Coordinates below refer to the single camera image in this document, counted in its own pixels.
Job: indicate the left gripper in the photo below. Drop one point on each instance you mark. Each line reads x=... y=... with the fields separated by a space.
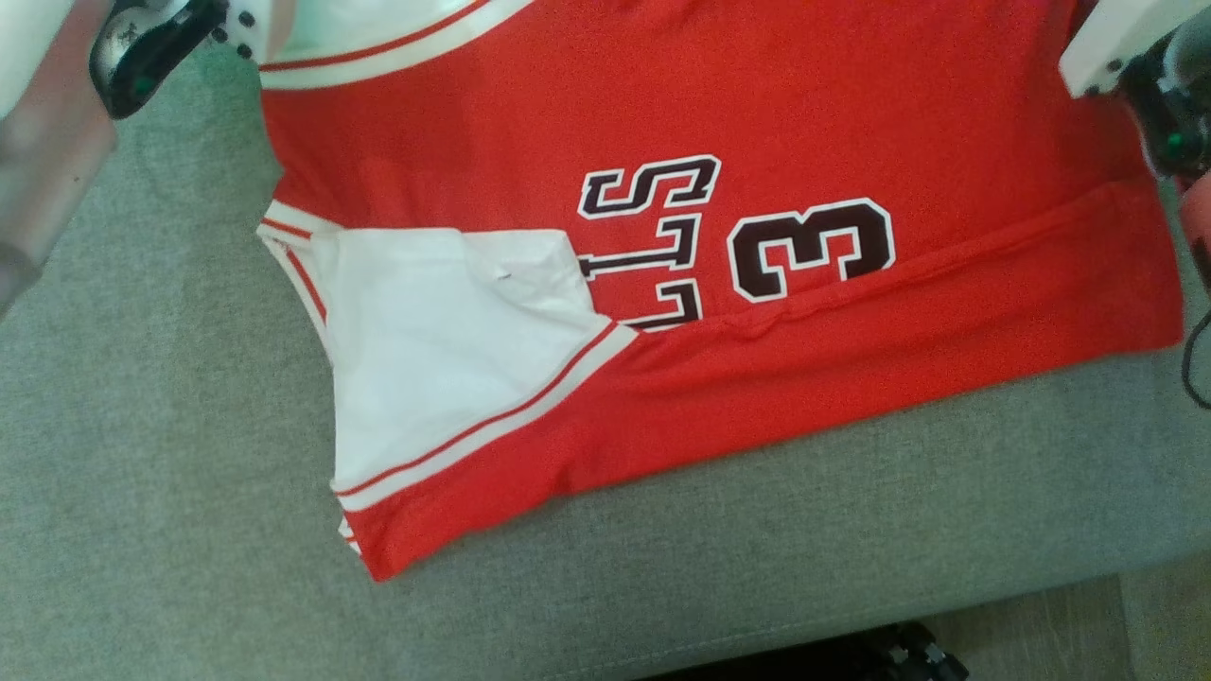
x=142 y=47

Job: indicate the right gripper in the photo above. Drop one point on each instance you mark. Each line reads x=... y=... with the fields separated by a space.
x=1173 y=95

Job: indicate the red white basketball jersey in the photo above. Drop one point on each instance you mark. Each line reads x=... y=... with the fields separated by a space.
x=851 y=113

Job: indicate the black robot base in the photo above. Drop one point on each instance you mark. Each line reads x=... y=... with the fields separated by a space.
x=899 y=657

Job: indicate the large grey sofa seat cushion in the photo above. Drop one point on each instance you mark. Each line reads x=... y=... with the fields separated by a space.
x=142 y=520

